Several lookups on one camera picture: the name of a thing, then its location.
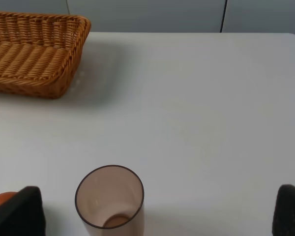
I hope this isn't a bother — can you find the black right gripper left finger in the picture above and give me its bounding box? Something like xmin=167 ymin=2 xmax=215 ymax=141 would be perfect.
xmin=0 ymin=186 xmax=45 ymax=236

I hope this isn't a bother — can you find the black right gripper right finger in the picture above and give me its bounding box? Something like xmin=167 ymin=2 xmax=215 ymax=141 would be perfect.
xmin=272 ymin=184 xmax=295 ymax=236

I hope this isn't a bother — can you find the woven wicker basket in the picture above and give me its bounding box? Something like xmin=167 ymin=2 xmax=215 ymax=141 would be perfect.
xmin=0 ymin=12 xmax=91 ymax=99

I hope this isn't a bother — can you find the orange peach fruit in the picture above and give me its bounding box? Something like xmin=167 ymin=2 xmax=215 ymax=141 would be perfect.
xmin=0 ymin=192 xmax=17 ymax=206

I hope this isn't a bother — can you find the translucent brown plastic cup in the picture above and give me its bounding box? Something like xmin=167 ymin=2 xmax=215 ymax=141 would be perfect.
xmin=75 ymin=165 xmax=145 ymax=236

